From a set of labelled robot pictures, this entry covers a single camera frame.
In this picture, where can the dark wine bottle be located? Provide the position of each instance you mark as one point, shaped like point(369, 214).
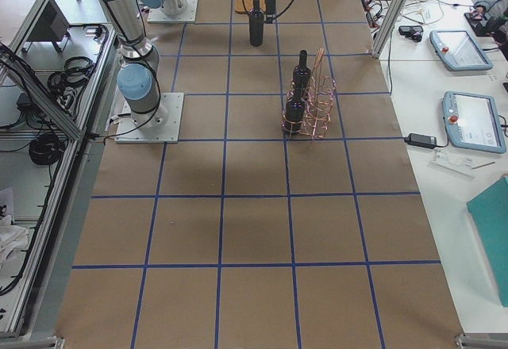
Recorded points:
point(256, 27)
point(301, 73)
point(294, 111)

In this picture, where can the far teach pendant tablet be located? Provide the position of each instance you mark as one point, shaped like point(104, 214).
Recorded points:
point(459, 51)

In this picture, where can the teach pendant tablet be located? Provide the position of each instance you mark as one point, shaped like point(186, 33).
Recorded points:
point(471, 122)
point(459, 51)

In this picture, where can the black power adapter brick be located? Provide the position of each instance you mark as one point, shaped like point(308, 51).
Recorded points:
point(422, 141)

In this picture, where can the clear acrylic holder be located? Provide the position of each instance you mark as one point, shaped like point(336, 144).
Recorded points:
point(458, 165)

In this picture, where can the near teach pendant tablet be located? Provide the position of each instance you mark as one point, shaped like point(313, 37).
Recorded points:
point(471, 122)

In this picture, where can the teal box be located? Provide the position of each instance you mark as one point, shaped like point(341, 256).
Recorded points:
point(489, 212)

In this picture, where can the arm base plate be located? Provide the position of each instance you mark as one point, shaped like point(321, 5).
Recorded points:
point(163, 127)
point(188, 16)

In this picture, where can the copper wire bottle basket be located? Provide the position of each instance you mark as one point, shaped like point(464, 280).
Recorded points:
point(319, 98)

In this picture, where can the aluminium frame post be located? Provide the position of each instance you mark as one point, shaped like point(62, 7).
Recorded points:
point(386, 27)

